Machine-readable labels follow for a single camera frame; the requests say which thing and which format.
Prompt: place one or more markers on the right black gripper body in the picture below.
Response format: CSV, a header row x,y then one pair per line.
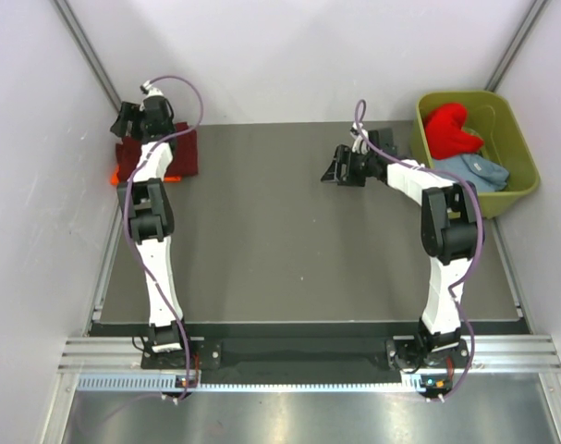
x,y
358,166

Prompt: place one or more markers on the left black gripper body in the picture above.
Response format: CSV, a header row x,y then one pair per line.
x,y
137,113

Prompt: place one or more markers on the dark red t shirt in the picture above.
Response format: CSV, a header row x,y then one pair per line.
x,y
185,162

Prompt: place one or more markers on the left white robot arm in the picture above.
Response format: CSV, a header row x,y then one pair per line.
x,y
148,219

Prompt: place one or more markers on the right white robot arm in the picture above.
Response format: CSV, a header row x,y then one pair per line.
x,y
450,231

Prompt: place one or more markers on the orange folded t shirt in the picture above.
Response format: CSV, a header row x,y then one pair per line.
x,y
119,177

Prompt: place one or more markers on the bright red t shirt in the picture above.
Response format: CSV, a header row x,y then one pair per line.
x,y
443,129

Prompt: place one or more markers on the blue t shirt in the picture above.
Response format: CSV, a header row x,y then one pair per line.
x,y
484,174

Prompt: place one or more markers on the green plastic bin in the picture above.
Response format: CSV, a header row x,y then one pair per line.
x,y
492,118

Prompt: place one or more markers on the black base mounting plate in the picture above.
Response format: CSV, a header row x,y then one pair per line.
x,y
407,356

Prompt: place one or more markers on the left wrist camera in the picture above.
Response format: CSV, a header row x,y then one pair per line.
x,y
148,89

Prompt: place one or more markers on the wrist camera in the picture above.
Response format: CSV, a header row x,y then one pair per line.
x,y
360,136
148,89

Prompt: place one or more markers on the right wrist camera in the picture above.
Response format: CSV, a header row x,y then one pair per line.
x,y
360,136

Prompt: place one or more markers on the grey slotted cable duct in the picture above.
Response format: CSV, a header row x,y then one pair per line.
x,y
171,383

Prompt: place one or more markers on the aluminium frame rail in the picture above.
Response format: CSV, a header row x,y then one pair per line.
x,y
491,354

